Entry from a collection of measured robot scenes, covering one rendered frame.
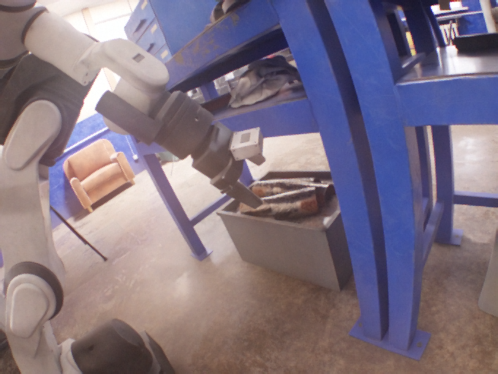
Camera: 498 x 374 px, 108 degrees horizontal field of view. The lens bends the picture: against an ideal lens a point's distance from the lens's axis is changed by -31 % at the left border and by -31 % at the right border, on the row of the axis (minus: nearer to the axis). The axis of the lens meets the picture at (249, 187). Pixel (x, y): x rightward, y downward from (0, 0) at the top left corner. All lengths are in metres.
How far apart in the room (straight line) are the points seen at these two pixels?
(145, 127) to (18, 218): 0.35
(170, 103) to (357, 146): 0.29
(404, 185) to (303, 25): 0.27
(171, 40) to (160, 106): 0.72
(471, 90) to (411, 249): 0.28
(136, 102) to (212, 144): 0.13
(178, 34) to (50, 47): 0.75
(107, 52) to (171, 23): 0.76
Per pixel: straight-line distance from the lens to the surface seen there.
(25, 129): 0.54
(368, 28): 0.36
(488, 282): 0.81
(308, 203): 0.88
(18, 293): 0.60
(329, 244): 0.80
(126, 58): 0.38
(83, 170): 4.42
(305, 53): 0.41
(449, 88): 0.35
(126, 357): 0.73
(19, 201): 0.58
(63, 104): 0.57
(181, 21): 1.15
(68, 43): 0.43
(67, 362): 0.79
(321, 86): 0.41
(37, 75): 0.58
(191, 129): 0.38
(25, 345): 0.71
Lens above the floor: 0.73
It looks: 21 degrees down
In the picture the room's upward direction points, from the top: 23 degrees counter-clockwise
